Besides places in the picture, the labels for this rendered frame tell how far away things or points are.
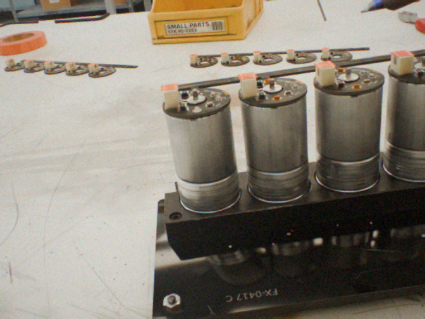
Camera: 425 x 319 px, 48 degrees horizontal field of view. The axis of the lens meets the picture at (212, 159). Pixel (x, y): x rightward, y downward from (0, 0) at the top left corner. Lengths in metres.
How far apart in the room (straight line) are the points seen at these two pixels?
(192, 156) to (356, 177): 0.06
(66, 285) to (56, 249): 0.03
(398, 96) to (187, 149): 0.08
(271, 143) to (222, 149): 0.02
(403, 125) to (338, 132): 0.03
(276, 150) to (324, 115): 0.02
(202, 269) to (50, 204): 0.11
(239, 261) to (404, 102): 0.08
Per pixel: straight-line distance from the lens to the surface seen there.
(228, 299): 0.16
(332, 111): 0.18
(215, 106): 0.17
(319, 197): 0.19
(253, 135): 0.17
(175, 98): 0.17
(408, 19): 0.49
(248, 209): 0.18
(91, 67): 0.45
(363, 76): 0.18
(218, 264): 0.17
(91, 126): 0.33
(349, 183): 0.19
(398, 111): 0.19
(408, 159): 0.19
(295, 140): 0.17
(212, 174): 0.17
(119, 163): 0.28
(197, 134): 0.17
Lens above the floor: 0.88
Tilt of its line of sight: 29 degrees down
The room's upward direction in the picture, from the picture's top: 8 degrees counter-clockwise
